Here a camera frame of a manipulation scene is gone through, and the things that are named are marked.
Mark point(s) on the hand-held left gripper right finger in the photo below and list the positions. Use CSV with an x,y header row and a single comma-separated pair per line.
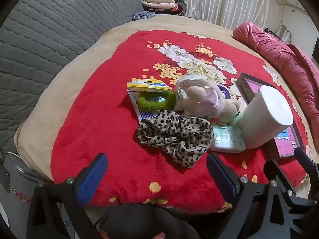
x,y
221,176

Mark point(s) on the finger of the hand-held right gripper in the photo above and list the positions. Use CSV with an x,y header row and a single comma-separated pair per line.
x,y
304,163
273,169

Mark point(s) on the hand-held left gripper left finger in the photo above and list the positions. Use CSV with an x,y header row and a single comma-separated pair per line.
x,y
92,176

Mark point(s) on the pale green tissue pack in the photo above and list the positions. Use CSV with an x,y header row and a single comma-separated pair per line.
x,y
226,139

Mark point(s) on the leopard print cloth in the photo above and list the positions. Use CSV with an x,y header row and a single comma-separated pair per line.
x,y
174,134

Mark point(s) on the blue white packet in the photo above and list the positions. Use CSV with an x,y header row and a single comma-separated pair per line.
x,y
147,115

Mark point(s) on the beige plush bunny toy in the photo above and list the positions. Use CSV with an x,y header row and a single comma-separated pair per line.
x,y
199,97

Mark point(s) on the brown box tray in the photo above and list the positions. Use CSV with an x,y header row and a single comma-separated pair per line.
x,y
243,84

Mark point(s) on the white floral cloth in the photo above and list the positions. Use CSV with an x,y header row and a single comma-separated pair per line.
x,y
189,81

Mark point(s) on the yellow packet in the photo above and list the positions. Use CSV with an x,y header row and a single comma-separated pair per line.
x,y
144,84

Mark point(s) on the pink book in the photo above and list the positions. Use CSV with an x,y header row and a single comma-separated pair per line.
x,y
286,145

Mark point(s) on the red floral blanket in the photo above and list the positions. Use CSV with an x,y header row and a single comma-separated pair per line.
x,y
99,142

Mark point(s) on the light green packet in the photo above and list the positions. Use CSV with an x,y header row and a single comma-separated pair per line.
x,y
238,120

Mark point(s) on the grey bin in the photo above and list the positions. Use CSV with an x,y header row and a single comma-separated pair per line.
x,y
17,186

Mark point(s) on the beige bed sheet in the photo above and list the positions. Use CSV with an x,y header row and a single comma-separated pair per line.
x,y
62,92

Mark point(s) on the pink quilt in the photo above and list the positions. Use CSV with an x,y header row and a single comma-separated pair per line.
x,y
274,54

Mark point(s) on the black television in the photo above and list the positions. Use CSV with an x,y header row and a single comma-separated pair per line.
x,y
317,51

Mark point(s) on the grey quilted headboard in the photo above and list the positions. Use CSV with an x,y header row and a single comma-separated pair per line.
x,y
49,29

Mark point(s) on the white air conditioner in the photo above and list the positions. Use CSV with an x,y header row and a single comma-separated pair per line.
x,y
295,3

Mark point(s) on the dark patterned cloth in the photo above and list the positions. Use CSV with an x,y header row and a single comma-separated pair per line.
x,y
142,16

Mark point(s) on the white curtain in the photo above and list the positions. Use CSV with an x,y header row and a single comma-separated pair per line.
x,y
224,0

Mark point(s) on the stack of folded clothes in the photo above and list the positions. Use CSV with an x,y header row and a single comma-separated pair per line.
x,y
157,2

